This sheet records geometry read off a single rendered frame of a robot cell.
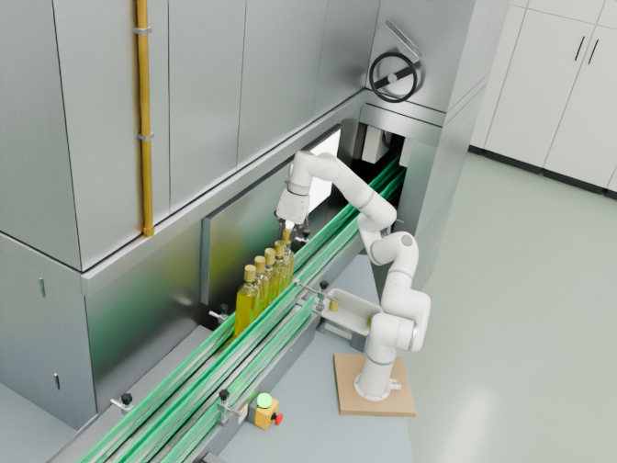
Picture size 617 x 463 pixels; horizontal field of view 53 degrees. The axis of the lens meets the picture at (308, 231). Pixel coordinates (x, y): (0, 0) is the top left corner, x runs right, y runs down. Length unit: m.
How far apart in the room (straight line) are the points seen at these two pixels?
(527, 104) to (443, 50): 2.94
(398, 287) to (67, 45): 1.23
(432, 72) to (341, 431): 1.44
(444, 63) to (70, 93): 1.65
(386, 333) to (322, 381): 0.36
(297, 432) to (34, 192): 1.07
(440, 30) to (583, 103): 2.97
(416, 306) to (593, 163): 3.75
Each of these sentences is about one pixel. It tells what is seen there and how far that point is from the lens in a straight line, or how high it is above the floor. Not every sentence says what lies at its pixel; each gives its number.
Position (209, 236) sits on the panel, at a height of 1.26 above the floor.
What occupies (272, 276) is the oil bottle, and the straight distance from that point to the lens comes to 2.07.
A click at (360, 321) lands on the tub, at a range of 2.42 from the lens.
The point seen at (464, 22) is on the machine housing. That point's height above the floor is 1.76.
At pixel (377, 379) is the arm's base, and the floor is 0.86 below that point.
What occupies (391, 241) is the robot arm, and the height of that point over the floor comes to 1.22.
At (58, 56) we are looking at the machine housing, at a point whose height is 1.92.
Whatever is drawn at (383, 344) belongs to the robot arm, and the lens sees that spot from 1.99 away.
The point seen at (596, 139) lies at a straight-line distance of 5.52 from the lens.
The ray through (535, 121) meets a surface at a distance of 5.54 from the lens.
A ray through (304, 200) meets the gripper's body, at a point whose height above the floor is 1.31.
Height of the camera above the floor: 2.36
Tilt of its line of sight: 34 degrees down
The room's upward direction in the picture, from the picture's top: 8 degrees clockwise
